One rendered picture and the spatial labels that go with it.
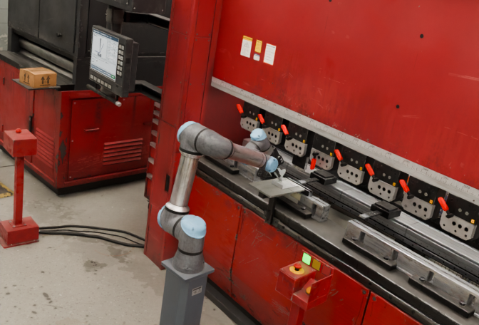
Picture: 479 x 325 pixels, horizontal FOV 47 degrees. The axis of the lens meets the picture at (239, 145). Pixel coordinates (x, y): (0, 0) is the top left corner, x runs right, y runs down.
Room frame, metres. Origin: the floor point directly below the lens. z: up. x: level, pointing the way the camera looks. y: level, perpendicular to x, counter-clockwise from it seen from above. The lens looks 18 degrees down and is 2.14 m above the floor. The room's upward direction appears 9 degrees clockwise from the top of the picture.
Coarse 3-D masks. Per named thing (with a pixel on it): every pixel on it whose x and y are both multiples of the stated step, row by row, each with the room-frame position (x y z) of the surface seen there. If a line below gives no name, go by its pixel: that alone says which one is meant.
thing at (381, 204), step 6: (372, 204) 2.76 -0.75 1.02; (378, 204) 2.74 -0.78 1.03; (384, 204) 2.76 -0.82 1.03; (390, 204) 2.77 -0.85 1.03; (372, 210) 2.75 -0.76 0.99; (378, 210) 2.72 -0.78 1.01; (384, 210) 2.70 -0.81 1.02; (390, 210) 2.69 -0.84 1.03; (396, 210) 2.72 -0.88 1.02; (360, 216) 2.62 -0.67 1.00; (366, 216) 2.63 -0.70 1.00; (372, 216) 2.65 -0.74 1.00; (384, 216) 2.69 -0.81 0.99; (390, 216) 2.68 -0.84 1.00; (396, 216) 2.72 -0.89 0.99
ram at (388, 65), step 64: (256, 0) 3.32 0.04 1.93; (320, 0) 2.95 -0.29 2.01; (384, 0) 2.66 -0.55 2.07; (448, 0) 2.43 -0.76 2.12; (256, 64) 3.25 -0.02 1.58; (320, 64) 2.89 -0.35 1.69; (384, 64) 2.60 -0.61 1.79; (448, 64) 2.37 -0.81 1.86; (384, 128) 2.54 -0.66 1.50; (448, 128) 2.31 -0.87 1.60
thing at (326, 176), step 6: (312, 174) 3.09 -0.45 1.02; (318, 174) 3.07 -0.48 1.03; (324, 174) 3.07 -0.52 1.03; (330, 174) 3.08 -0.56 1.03; (300, 180) 2.98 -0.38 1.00; (306, 180) 2.99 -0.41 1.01; (312, 180) 3.01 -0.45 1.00; (318, 180) 3.04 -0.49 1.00; (324, 180) 3.01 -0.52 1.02; (330, 180) 3.04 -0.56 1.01; (336, 180) 3.08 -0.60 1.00
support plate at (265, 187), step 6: (264, 180) 2.90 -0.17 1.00; (270, 180) 2.91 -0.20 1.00; (276, 180) 2.93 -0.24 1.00; (282, 180) 2.94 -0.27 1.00; (252, 186) 2.80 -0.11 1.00; (258, 186) 2.80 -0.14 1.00; (264, 186) 2.82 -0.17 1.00; (270, 186) 2.83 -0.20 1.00; (276, 186) 2.84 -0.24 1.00; (264, 192) 2.73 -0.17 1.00; (270, 192) 2.74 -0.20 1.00; (276, 192) 2.75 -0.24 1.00; (282, 192) 2.77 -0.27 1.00; (288, 192) 2.78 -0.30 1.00; (294, 192) 2.81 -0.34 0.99
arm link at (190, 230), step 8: (184, 216) 2.28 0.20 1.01; (192, 216) 2.30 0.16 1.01; (176, 224) 2.27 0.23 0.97; (184, 224) 2.22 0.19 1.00; (192, 224) 2.23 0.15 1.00; (200, 224) 2.25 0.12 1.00; (176, 232) 2.25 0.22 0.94; (184, 232) 2.21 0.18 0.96; (192, 232) 2.20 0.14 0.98; (200, 232) 2.22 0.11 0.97; (184, 240) 2.21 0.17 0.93; (192, 240) 2.20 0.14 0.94; (200, 240) 2.22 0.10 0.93; (184, 248) 2.21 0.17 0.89; (192, 248) 2.20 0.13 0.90; (200, 248) 2.23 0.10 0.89
